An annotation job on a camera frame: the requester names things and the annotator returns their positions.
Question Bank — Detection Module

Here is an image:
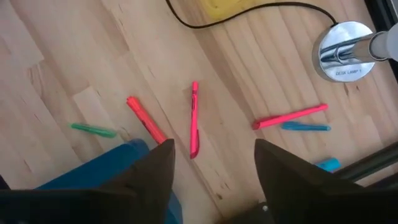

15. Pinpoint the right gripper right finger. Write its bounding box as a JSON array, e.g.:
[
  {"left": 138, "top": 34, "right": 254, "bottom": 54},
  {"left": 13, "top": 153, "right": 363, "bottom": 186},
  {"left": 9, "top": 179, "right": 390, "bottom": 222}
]
[{"left": 254, "top": 138, "right": 362, "bottom": 224}]

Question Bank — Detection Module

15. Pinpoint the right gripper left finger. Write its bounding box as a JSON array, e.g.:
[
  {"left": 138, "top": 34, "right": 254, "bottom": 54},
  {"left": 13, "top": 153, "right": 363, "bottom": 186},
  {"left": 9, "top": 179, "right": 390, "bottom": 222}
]
[{"left": 99, "top": 138, "right": 177, "bottom": 224}]

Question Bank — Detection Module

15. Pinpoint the cyan Sharpie highlighter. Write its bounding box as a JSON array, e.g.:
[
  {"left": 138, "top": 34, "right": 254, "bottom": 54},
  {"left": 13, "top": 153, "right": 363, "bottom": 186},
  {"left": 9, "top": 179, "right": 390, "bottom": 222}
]
[{"left": 315, "top": 157, "right": 342, "bottom": 173}]

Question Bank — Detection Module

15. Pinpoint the thin blue pen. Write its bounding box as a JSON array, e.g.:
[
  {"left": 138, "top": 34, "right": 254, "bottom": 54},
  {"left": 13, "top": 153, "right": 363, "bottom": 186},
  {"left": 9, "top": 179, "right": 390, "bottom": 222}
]
[{"left": 281, "top": 121, "right": 332, "bottom": 132}]

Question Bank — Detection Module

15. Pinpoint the coral red highlighter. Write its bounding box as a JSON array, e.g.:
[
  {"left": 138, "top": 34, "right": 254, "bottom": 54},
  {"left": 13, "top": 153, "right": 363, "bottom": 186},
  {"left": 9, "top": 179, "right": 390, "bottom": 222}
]
[{"left": 126, "top": 95, "right": 169, "bottom": 146}]

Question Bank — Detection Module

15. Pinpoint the thin pink pen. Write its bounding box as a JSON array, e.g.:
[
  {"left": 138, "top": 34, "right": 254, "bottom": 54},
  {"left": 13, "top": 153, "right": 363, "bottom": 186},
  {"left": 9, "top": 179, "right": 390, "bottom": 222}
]
[
  {"left": 188, "top": 80, "right": 200, "bottom": 160},
  {"left": 251, "top": 103, "right": 329, "bottom": 131}
]

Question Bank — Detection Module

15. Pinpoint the green small toy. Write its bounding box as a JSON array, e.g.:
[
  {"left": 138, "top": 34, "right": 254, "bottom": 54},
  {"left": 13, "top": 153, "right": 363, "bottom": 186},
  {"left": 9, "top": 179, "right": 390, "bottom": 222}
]
[{"left": 70, "top": 122, "right": 118, "bottom": 139}]

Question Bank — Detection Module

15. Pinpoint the teal plastic tray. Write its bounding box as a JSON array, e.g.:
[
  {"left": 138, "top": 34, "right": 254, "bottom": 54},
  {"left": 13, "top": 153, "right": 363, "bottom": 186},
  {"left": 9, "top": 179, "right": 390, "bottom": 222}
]
[{"left": 35, "top": 138, "right": 184, "bottom": 224}]

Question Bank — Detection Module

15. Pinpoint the chrome desk lamp with bulb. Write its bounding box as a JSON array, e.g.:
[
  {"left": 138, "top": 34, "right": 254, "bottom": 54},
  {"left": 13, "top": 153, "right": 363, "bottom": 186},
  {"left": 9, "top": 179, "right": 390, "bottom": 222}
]
[{"left": 312, "top": 20, "right": 398, "bottom": 83}]

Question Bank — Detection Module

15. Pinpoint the yellow plastic tray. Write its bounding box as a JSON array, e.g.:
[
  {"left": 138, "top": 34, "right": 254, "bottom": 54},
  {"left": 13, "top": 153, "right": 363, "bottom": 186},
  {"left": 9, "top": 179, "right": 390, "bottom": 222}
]
[{"left": 197, "top": 0, "right": 282, "bottom": 23}]

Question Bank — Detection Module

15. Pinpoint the black lamp cable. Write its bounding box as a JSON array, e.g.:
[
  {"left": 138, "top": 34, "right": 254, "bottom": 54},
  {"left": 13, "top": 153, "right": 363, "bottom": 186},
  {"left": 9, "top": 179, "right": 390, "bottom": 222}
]
[{"left": 164, "top": 0, "right": 339, "bottom": 30}]

